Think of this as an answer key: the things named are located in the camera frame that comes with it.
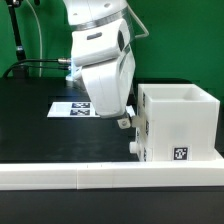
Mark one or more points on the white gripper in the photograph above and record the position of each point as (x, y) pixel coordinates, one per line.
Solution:
(107, 67)

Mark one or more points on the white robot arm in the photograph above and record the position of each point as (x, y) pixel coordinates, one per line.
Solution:
(89, 14)

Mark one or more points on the white marker sheet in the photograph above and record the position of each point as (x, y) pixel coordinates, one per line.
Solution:
(71, 109)

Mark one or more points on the white front drawer box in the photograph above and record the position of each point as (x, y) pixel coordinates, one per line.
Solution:
(139, 150)

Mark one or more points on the white drawer cabinet housing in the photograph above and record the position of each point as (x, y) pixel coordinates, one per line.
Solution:
(182, 122)

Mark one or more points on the white drawer box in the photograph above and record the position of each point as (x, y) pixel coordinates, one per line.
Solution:
(141, 125)
(139, 150)

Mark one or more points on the white L-shaped fence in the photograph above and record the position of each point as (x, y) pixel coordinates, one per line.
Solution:
(110, 175)

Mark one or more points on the black camera stand pole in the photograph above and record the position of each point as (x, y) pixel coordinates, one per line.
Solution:
(19, 71)

